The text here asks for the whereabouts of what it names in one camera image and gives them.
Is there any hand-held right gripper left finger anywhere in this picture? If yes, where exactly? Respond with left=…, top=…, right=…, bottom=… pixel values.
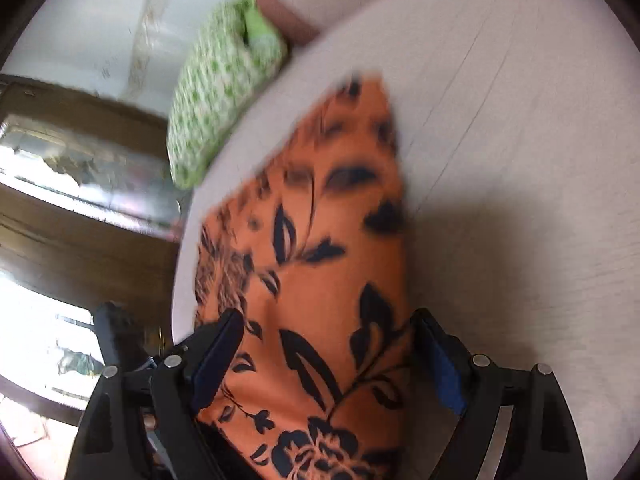
left=65, top=307, right=246, bottom=480

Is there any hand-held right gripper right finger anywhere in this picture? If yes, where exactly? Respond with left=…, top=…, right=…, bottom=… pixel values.
left=412, top=307, right=588, bottom=480

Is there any orange black floral cloth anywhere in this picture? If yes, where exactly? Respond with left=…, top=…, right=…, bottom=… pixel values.
left=192, top=74, right=416, bottom=480

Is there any glass window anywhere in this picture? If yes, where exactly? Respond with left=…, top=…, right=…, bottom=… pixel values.
left=0, top=112, right=183, bottom=233

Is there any pink sheeted bed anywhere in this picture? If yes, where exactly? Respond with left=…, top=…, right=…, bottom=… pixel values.
left=170, top=0, right=640, bottom=480

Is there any green patterned pillow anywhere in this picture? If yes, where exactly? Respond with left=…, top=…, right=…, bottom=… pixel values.
left=166, top=0, right=290, bottom=191

